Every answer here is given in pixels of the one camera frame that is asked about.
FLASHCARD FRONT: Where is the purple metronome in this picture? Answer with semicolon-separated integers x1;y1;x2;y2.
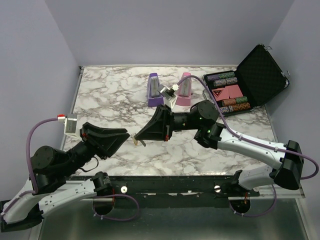
146;72;164;107

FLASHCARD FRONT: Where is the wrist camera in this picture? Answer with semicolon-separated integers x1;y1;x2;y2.
157;85;178;109
64;113;79;138

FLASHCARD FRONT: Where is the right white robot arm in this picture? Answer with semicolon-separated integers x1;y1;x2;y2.
134;100;304;196

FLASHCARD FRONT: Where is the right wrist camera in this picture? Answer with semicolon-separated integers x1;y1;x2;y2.
157;85;178;109

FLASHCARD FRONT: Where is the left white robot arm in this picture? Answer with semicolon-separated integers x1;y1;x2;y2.
0;122;130;233

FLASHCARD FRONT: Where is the black poker chip case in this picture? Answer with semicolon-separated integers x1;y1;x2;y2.
203;44;290;117

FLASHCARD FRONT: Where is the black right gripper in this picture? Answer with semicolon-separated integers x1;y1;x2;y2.
135;104;202;142

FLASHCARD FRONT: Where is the pink card deck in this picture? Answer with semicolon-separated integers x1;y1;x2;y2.
225;84;243;99

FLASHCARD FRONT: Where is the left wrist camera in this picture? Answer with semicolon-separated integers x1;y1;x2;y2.
64;113;79;138

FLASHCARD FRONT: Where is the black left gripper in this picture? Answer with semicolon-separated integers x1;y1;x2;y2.
61;122;131;177

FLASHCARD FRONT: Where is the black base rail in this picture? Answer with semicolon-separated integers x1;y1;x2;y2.
94;175;260;209

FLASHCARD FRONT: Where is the pink metronome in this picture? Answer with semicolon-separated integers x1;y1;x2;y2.
176;77;192;107

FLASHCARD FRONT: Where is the red-backed card deck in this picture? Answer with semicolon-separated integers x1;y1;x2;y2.
212;87;230;102

